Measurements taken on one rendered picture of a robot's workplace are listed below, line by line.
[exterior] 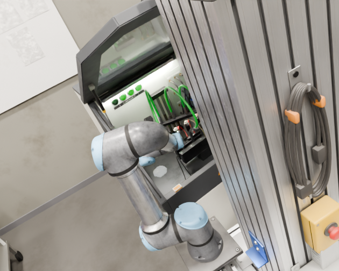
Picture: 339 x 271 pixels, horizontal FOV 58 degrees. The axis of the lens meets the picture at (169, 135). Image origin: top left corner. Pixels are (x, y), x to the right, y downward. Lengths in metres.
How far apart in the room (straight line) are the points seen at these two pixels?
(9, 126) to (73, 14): 1.29
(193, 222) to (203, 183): 0.69
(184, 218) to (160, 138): 0.35
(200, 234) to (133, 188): 0.33
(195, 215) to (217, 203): 0.82
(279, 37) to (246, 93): 0.11
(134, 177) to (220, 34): 0.66
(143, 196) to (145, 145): 0.21
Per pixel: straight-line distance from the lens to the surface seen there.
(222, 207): 2.04
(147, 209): 1.12
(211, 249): 1.29
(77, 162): 3.72
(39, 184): 3.83
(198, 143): 1.95
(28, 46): 3.23
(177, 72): 2.11
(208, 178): 1.83
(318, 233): 0.86
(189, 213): 1.19
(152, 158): 1.36
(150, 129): 0.96
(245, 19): 0.53
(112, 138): 0.97
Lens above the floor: 2.14
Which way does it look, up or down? 33 degrees down
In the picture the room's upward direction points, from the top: 24 degrees counter-clockwise
